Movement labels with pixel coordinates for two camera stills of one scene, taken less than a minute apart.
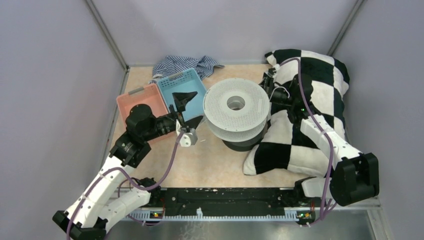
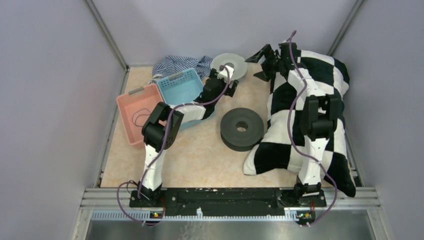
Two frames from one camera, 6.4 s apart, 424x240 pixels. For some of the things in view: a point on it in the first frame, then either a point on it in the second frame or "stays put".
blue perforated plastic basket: x=186 y=81 stays put
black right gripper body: x=268 y=87 -> x=272 y=62
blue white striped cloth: x=170 y=65 stays put
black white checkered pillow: x=286 y=145 stays put
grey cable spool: x=236 y=110 -> x=238 y=63
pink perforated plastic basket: x=149 y=96 stays put
